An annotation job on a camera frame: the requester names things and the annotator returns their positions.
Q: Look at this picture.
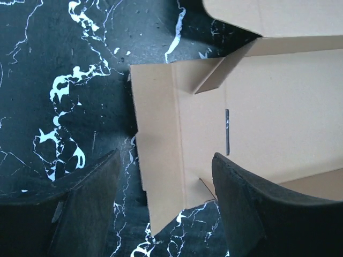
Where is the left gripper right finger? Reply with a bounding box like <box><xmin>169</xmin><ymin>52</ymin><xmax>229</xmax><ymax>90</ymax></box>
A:
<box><xmin>212</xmin><ymin>153</ymin><xmax>342</xmax><ymax>256</ymax></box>

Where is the cardboard box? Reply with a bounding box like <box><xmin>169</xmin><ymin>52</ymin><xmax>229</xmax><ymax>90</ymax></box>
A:
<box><xmin>130</xmin><ymin>1</ymin><xmax>342</xmax><ymax>235</ymax></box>

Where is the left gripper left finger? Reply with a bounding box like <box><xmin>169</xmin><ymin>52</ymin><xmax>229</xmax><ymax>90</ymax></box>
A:
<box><xmin>1</xmin><ymin>150</ymin><xmax>120</xmax><ymax>256</ymax></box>

